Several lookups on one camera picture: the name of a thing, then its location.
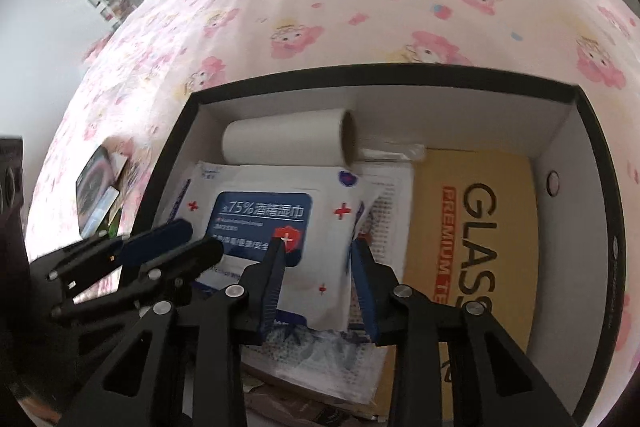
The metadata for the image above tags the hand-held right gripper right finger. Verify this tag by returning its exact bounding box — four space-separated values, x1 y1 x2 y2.
350 238 576 427

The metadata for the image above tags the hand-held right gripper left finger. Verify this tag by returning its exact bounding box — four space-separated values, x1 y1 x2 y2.
59 234 287 427

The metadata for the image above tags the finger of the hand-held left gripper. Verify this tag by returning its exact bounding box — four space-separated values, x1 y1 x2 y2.
50 237 226 320
47 219 194 283

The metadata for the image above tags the white blue wet wipes pack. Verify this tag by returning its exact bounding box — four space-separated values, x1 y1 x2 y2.
170 161 383 328

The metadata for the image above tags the white paper roll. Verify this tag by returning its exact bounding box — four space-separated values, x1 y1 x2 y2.
221 108 358 168

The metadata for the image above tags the large black storage box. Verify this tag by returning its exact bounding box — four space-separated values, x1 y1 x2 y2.
127 63 628 427

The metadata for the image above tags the yellow green snack packet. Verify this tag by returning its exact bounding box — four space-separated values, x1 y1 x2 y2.
102 154 138 235

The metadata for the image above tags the purple box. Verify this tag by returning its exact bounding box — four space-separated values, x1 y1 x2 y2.
75 144 128 238

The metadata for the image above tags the clear printed plastic packet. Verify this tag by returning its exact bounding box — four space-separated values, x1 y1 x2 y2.
240 162 416 408

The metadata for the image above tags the yellow flat cardboard packet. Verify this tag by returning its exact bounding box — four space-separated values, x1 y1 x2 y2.
372 149 541 423

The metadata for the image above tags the dark flat packet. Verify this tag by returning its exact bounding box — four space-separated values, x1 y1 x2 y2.
245 377 383 427

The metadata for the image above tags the pink printed blanket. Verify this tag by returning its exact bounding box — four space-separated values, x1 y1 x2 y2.
25 0 640 413

